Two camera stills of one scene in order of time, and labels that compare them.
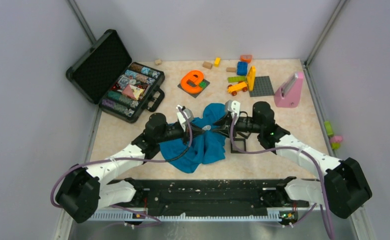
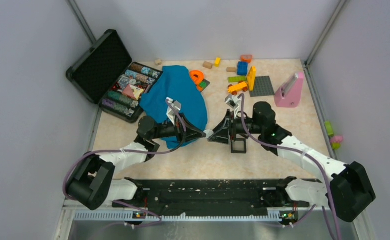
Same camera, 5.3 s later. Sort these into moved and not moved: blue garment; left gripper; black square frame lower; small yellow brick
Moved: blue garment
Not moved: left gripper; small yellow brick; black square frame lower
